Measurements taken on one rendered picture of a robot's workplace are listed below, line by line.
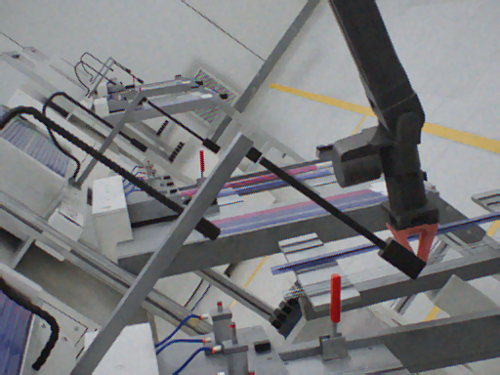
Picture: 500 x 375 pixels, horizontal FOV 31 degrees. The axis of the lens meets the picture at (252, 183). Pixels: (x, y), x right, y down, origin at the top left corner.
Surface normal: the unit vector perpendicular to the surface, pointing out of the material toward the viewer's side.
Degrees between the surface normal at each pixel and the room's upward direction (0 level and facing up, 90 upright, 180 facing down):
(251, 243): 90
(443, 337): 90
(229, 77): 90
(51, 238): 90
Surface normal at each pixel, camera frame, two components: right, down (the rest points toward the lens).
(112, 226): 0.17, 0.16
